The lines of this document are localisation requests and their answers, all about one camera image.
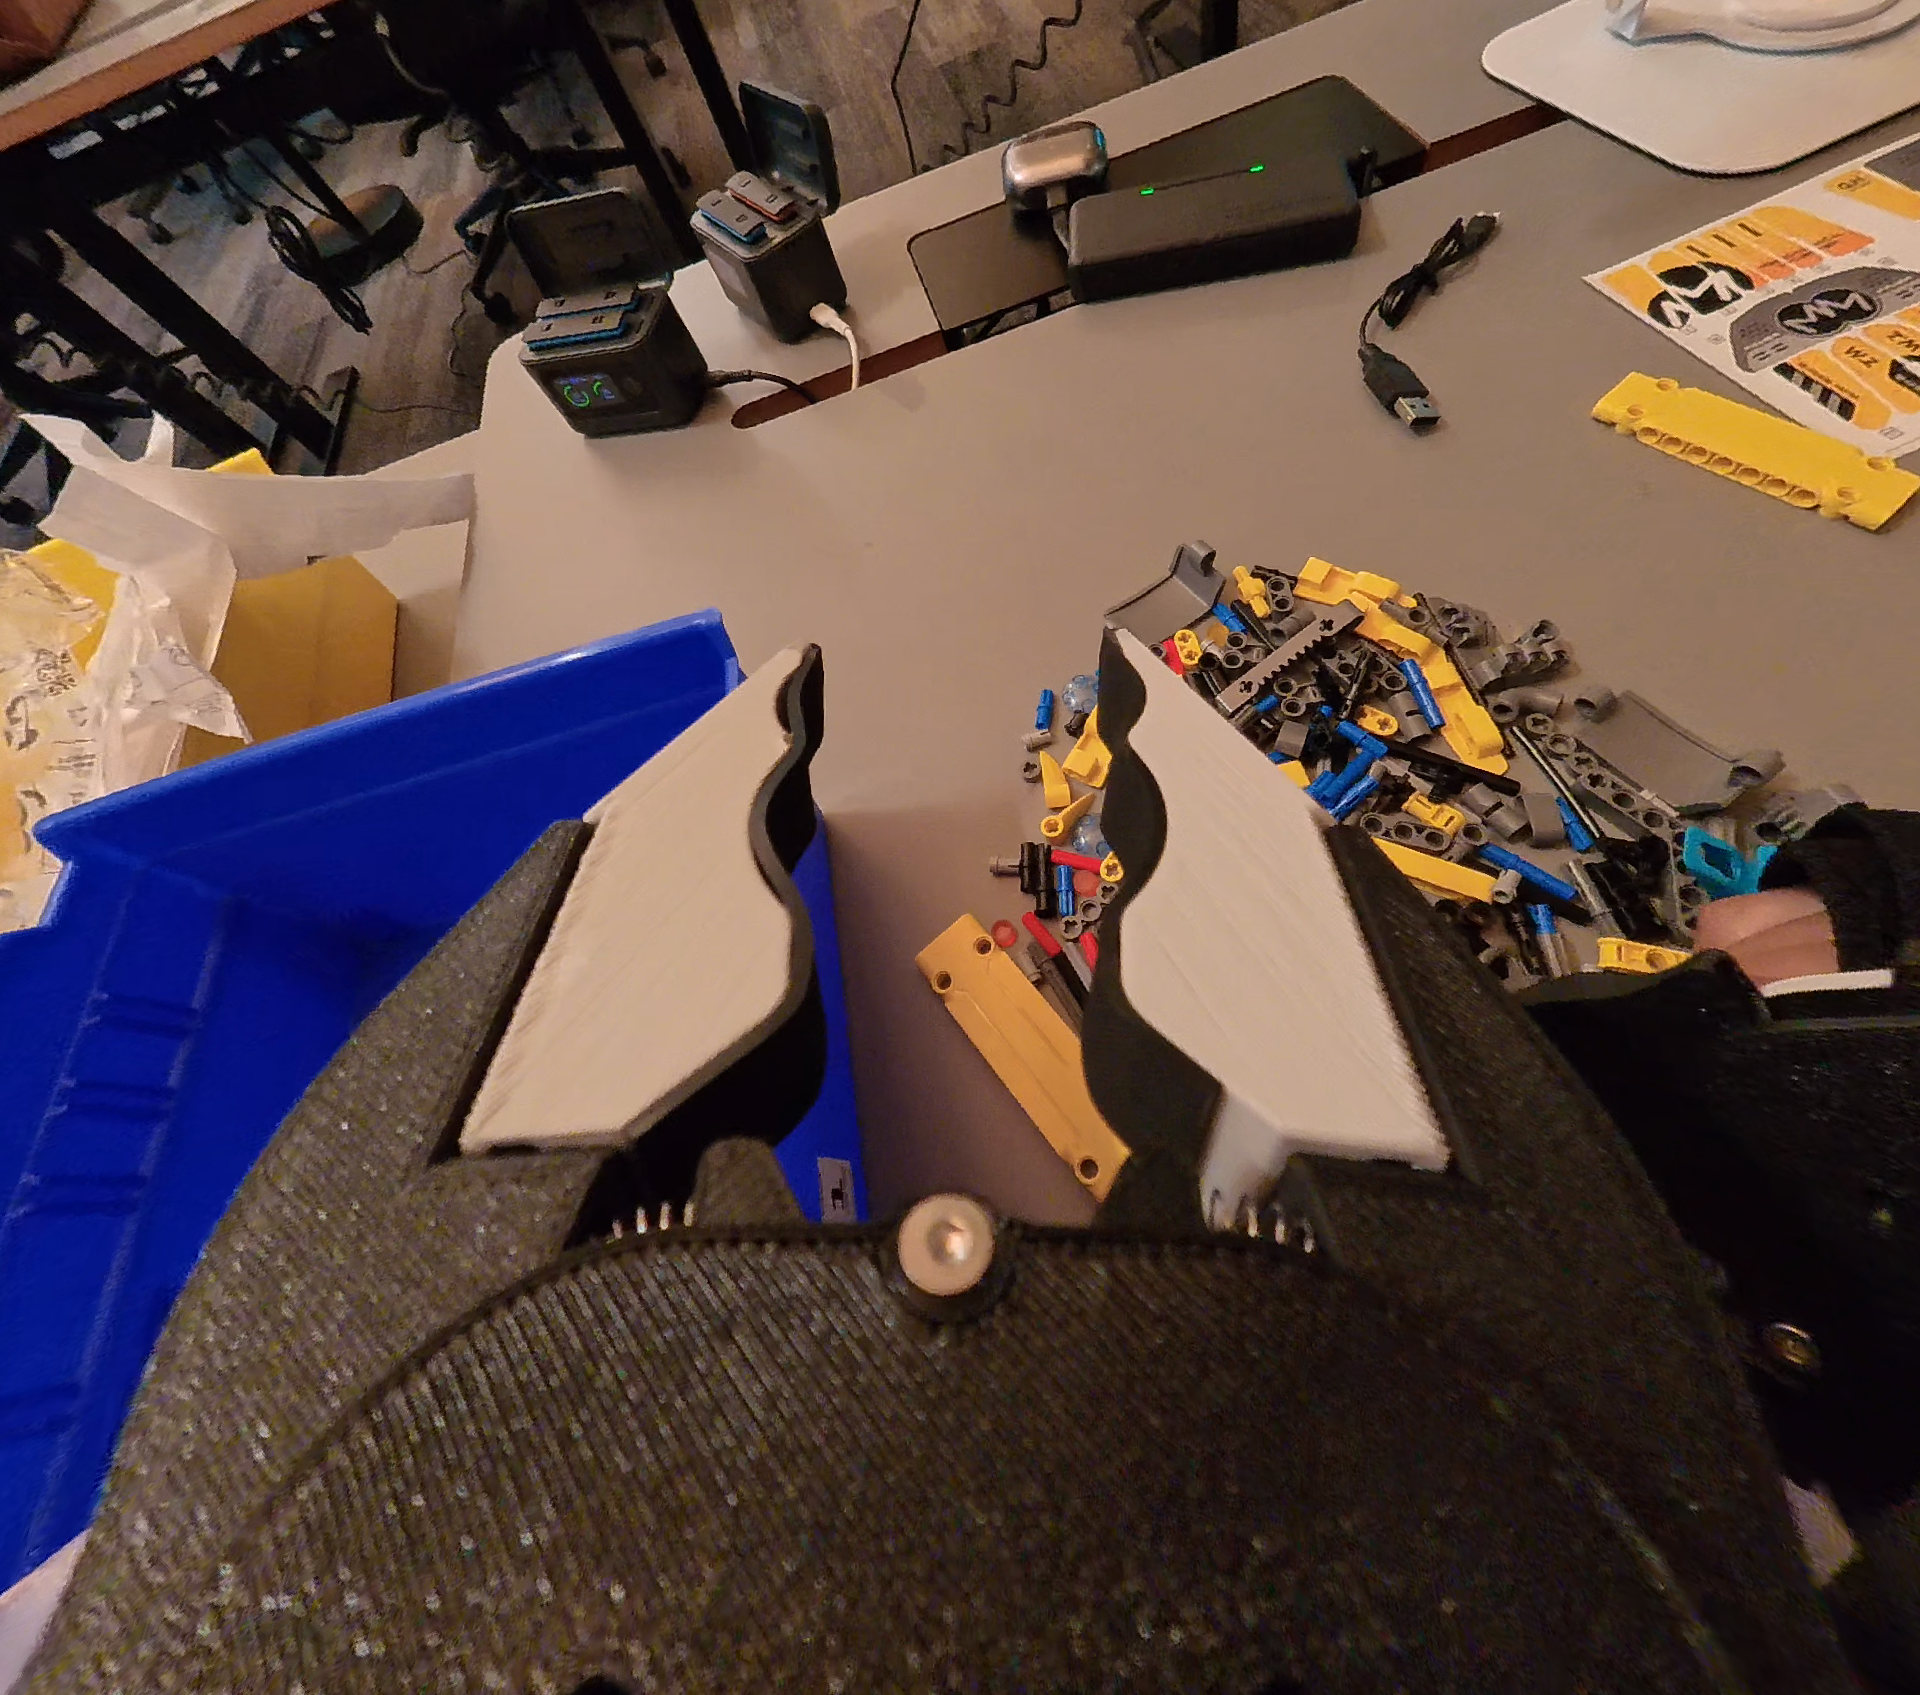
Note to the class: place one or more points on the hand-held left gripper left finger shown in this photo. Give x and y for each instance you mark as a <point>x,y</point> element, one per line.
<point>645,947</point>

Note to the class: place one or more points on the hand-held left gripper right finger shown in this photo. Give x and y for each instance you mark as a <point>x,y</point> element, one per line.
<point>1261,974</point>

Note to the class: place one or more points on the pile of toy brick pieces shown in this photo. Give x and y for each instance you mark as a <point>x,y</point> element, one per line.
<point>1351,705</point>

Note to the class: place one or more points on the person's right hand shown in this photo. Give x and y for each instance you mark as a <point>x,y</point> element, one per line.
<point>1770,939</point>

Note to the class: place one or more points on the yellow perforated toy panel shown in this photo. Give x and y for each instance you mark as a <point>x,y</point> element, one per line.
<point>1725,442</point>
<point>1004,1021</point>

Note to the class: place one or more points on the blue plastic bin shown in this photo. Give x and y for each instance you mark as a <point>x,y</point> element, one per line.
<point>301,916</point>

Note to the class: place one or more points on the black charger case with display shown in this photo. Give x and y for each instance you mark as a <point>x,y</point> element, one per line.
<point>615,375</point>

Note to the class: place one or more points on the white crumpled paper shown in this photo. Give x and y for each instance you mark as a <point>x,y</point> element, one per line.
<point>271,509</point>

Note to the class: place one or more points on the clear plastic bag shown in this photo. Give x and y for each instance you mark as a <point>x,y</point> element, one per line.
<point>90,705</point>

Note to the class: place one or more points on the black charger case open lid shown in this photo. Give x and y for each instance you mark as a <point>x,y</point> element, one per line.
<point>765,270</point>

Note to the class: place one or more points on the black power bank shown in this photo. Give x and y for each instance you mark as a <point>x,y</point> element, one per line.
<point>1215,233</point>

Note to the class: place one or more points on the black round floor base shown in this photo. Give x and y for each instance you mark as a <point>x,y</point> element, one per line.
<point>360,224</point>

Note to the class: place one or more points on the grey earbud case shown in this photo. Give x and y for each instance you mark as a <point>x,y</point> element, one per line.
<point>1057,167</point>

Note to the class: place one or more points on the yellow black sticker sheet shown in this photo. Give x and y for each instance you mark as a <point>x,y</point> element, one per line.
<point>1786,315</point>

